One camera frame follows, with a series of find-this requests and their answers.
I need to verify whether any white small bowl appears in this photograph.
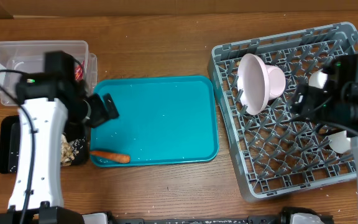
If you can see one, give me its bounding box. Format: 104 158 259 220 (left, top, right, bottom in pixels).
308 69 328 89

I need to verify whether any red foil snack wrapper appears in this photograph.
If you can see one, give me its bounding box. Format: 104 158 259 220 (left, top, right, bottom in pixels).
75 64 84 81

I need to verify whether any white cup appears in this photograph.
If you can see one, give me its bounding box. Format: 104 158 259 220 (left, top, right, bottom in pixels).
328 131 351 154

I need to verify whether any orange carrot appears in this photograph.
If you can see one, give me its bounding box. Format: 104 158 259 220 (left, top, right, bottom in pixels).
90 151 131 164

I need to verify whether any pink round plate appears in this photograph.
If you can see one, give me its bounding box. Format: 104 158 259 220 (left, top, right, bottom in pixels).
237 54 270 115

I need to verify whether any pink bowl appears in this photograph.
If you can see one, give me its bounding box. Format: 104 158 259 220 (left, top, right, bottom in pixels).
266 65 286 100

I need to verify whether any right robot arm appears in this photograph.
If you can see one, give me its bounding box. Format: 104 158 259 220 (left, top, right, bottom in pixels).
290 54 358 190

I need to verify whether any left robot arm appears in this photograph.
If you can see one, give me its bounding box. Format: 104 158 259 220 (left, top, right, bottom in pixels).
0 50 119 223

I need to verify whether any grey dishwasher rack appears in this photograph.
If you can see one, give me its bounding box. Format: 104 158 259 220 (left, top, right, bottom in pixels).
208 22 358 202

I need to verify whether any black waste tray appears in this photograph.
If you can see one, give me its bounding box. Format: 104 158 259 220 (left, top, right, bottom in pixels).
0 115 90 174

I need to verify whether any clear plastic waste bin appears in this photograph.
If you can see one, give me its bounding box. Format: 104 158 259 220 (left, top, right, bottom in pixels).
0 40 98 106

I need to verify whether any food scraps and rice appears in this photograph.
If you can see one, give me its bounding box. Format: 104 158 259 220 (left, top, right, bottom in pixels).
60 134 85 167

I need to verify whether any teal plastic tray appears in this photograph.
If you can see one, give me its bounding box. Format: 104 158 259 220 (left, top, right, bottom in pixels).
89 75 219 166

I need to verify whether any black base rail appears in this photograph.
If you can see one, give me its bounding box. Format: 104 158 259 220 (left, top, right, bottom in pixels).
82 207 335 224

